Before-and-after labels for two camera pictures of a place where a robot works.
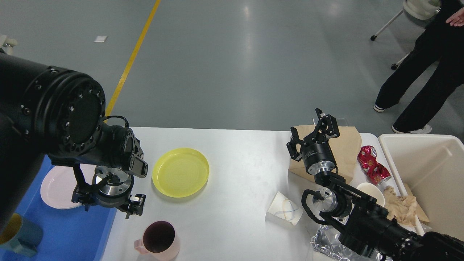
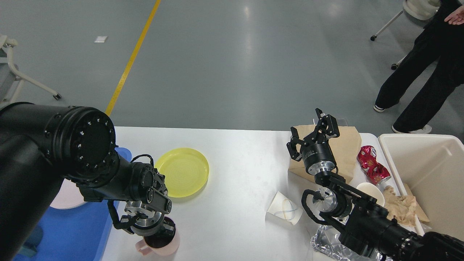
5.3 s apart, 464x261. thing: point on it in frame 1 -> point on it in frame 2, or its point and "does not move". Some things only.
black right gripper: (317, 154) does not move
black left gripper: (112, 187) -> (146, 221)
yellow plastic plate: (180, 172) does not move
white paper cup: (373, 191) does not move
